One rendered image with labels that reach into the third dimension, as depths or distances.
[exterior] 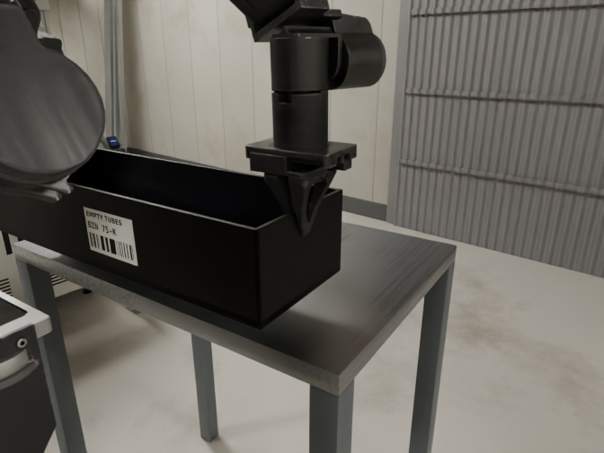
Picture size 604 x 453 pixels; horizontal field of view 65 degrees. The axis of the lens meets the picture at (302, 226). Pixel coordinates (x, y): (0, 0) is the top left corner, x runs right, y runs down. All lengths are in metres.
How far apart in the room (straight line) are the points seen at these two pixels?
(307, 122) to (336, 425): 0.34
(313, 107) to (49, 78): 0.24
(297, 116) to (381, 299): 0.33
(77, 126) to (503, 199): 2.80
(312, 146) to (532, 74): 2.46
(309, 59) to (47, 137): 0.25
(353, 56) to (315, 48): 0.05
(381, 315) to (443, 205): 2.52
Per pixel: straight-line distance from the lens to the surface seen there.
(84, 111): 0.33
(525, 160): 2.93
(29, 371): 0.53
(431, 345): 0.98
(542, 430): 1.81
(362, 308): 0.67
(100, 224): 0.65
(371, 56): 0.52
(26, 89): 0.32
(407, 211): 3.28
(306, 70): 0.46
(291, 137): 0.47
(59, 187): 0.34
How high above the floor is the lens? 1.13
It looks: 20 degrees down
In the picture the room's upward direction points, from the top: straight up
